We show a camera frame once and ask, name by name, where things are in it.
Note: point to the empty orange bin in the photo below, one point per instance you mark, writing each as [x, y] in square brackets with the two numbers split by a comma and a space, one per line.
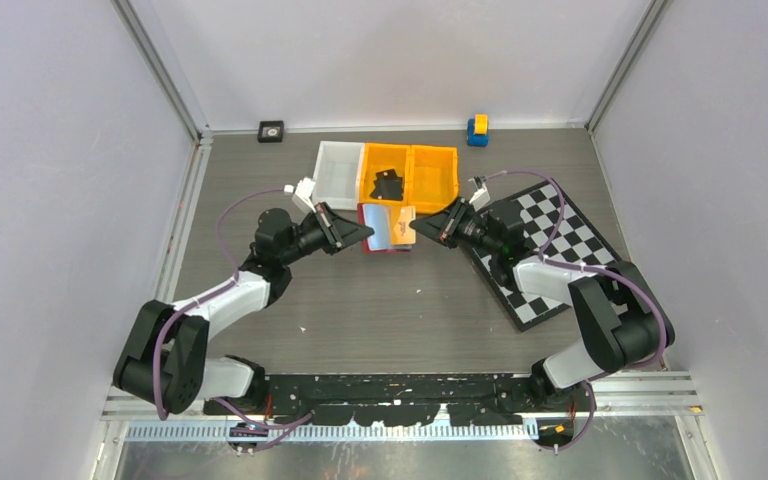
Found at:
[435, 182]

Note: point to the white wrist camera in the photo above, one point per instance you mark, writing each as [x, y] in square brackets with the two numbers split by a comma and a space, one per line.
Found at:
[301, 194]
[481, 196]

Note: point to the orange gold credit card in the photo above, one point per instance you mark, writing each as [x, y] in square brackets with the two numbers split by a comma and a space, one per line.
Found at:
[401, 232]

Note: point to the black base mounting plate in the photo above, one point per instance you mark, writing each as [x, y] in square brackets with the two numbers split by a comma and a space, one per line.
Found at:
[400, 400]

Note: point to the red card holder wallet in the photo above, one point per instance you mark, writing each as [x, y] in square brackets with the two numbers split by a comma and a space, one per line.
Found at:
[376, 216]

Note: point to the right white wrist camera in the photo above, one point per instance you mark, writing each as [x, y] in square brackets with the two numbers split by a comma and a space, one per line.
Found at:
[481, 196]

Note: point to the orange bin with cards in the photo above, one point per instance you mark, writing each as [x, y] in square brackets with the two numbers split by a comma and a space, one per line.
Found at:
[382, 156]

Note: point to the white plastic bin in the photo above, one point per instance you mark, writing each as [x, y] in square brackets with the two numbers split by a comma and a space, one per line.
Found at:
[337, 174]

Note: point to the blue yellow toy block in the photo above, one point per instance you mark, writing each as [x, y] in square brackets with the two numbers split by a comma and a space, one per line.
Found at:
[478, 131]

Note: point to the aluminium rail frame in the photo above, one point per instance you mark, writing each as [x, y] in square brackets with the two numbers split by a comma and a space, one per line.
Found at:
[626, 394]

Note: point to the small black square box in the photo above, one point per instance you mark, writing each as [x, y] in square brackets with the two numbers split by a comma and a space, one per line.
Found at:
[271, 131]

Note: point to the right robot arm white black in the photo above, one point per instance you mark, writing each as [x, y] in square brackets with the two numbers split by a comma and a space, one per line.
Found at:
[619, 320]

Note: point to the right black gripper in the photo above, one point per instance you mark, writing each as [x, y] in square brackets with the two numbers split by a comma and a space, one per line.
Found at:
[443, 228]

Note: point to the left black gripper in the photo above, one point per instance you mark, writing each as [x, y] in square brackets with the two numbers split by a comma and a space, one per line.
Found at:
[336, 231]

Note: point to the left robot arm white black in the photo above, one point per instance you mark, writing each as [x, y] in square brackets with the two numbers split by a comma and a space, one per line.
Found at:
[164, 360]

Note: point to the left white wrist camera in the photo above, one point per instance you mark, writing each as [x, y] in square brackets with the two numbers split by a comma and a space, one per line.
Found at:
[301, 194]

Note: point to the black card in bin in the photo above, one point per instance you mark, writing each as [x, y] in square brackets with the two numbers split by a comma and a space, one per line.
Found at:
[388, 185]

